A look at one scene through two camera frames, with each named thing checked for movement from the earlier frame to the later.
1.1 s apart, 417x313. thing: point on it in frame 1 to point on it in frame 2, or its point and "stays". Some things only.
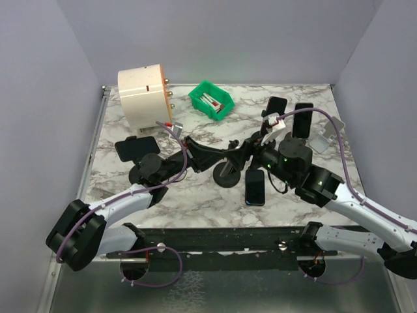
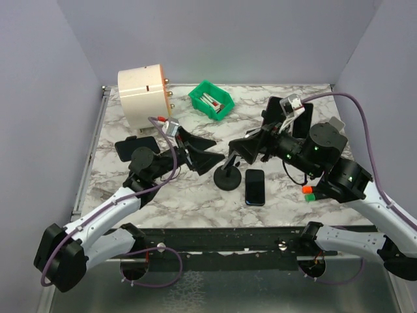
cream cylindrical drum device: x=144 y=96 stays
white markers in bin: x=212 y=102 stays
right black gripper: x=239 y=155 to x=249 y=147
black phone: x=255 y=187 stays
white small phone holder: x=276 y=125 to x=292 y=105
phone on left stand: x=133 y=147 stays
